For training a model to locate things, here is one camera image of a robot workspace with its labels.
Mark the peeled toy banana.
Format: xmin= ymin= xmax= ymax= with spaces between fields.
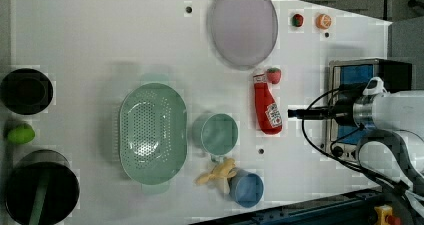
xmin=195 ymin=158 xmax=237 ymax=194

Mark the green perforated strainer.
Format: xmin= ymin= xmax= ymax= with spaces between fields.
xmin=118 ymin=73 xmax=187 ymax=195

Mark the toy strawberry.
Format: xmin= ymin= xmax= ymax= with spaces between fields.
xmin=266 ymin=68 xmax=281 ymax=84

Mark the green toy pear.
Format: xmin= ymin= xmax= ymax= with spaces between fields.
xmin=7 ymin=124 xmax=35 ymax=145

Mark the blue bowl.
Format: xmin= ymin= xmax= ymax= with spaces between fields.
xmin=229 ymin=168 xmax=264 ymax=208

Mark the black cylinder container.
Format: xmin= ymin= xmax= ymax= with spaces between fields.
xmin=1 ymin=68 xmax=54 ymax=115

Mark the green metal cup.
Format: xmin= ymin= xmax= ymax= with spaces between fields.
xmin=192 ymin=113 xmax=238 ymax=163

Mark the green spatula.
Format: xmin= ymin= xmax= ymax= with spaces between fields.
xmin=29 ymin=172 xmax=49 ymax=225

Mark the yellow emergency stop button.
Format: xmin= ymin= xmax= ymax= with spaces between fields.
xmin=374 ymin=205 xmax=402 ymax=225

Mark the grey round plate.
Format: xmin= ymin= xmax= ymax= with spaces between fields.
xmin=208 ymin=0 xmax=278 ymax=69

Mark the black utensil holder cup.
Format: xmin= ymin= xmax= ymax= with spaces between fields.
xmin=5 ymin=150 xmax=80 ymax=225

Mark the red ketchup bottle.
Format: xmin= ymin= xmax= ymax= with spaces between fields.
xmin=253 ymin=72 xmax=282 ymax=135

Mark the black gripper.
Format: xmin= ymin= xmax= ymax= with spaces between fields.
xmin=287 ymin=108 xmax=332 ymax=120

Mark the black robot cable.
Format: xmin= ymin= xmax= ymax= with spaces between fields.
xmin=301 ymin=86 xmax=424 ymax=213

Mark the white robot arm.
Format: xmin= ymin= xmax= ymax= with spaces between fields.
xmin=287 ymin=77 xmax=423 ymax=221

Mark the red toy apple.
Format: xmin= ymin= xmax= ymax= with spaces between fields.
xmin=292 ymin=14 xmax=304 ymax=27

